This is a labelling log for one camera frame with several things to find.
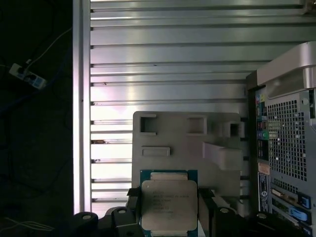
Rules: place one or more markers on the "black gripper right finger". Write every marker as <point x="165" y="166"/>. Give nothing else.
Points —
<point x="222" y="222"/>

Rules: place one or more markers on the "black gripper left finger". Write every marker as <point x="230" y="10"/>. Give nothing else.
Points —
<point x="123" y="222"/>

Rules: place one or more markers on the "silver CPU green edge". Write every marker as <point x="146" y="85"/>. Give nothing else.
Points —
<point x="168" y="205"/>

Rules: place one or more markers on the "grey plastic parts rack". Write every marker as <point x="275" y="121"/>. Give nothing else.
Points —
<point x="177" y="153"/>

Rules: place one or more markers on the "black silver PC case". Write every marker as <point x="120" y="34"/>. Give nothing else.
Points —
<point x="286" y="138"/>

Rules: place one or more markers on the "white power strip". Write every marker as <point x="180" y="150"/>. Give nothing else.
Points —
<point x="24" y="74"/>

